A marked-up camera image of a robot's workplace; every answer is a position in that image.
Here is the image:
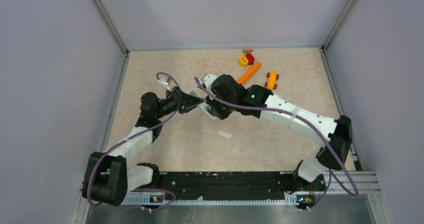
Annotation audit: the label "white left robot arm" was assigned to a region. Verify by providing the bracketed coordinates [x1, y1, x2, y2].
[81, 86, 205, 206]

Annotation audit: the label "small wooden block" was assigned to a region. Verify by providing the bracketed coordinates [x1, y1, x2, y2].
[242, 47, 253, 54]

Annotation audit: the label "red round toy block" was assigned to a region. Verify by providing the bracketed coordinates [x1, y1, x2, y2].
[245, 53, 255, 65]

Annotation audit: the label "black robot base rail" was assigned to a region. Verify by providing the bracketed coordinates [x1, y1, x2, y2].
[124, 172, 325, 208]

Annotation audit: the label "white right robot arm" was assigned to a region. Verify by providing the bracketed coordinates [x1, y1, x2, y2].
[195, 74, 353, 190]

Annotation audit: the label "small white remote control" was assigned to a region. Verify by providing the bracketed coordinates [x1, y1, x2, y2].
[189, 89, 217, 120]

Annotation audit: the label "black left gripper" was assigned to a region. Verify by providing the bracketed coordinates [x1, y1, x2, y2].
[155, 86, 204, 119]

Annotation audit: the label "orange toy microphone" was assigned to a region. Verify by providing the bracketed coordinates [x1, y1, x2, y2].
[237, 62, 262, 84]

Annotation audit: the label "yellow toy car red wheels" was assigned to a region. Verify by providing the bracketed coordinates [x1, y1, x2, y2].
[264, 71, 280, 90]

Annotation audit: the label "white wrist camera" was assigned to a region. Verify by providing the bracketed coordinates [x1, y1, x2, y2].
[200, 74, 217, 92]
[157, 74, 172, 91]

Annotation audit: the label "yellow round toy block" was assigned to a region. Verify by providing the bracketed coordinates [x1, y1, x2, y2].
[238, 55, 249, 67]

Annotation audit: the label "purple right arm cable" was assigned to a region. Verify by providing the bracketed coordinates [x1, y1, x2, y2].
[194, 76, 360, 212]

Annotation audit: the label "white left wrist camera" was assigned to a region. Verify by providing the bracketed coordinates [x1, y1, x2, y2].
[157, 74, 172, 91]

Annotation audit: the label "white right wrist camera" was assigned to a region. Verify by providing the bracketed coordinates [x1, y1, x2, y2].
[200, 74, 217, 92]

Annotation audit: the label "small white battery door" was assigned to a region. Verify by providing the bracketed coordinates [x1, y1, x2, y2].
[218, 130, 232, 140]

